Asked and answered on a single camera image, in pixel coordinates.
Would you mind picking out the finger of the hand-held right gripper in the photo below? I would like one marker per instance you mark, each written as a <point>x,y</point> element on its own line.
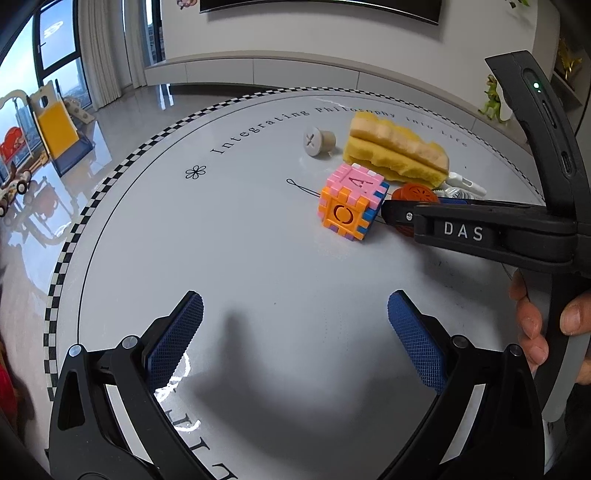
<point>452,200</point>
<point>399,213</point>

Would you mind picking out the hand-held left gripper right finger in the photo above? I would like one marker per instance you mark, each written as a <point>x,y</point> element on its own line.
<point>415,341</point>

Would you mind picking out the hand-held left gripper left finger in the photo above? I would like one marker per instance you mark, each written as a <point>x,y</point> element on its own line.
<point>173,341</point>

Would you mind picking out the orange round perforated disc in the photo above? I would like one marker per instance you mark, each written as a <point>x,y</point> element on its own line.
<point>415,193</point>

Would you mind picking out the person's right hand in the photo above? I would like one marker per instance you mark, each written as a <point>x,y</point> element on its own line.
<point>528,323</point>

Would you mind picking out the crumpled clear wrapper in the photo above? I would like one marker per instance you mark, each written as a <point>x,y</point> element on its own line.
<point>459,194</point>

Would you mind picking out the white plastic piece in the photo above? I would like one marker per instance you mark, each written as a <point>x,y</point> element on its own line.
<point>466,181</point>

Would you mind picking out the pink orange puzzle cube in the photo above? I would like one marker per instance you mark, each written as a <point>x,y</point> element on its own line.
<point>344,212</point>

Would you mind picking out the yellow sponge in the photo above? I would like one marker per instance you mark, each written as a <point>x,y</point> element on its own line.
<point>392,152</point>

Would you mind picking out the green toy dinosaur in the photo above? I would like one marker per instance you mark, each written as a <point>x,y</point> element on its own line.
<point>494,101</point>

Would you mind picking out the grey plastic screw plug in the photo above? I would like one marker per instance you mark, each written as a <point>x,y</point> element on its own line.
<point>318,141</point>

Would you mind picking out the red cloth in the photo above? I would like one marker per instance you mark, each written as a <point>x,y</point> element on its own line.
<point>5,374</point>

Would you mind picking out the gold shelf ornament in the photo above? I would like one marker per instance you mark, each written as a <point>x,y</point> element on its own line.
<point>569,57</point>

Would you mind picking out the white low cabinet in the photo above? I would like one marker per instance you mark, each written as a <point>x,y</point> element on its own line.
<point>258,69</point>

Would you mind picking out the wooden toy car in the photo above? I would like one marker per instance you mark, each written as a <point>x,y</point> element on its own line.
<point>16,194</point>

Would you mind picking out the black television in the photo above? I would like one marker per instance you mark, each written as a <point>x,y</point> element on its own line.
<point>323,9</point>

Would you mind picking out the yellow toy slide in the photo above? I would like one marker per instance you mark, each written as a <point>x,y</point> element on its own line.
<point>57,129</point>

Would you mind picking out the toy swing with red seat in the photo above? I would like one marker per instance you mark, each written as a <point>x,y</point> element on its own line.
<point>14,143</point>

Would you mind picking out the white curtain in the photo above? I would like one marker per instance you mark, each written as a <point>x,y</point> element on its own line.
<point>104,46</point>

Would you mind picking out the wall shelf unit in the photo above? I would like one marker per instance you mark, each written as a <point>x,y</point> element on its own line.
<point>577,87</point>

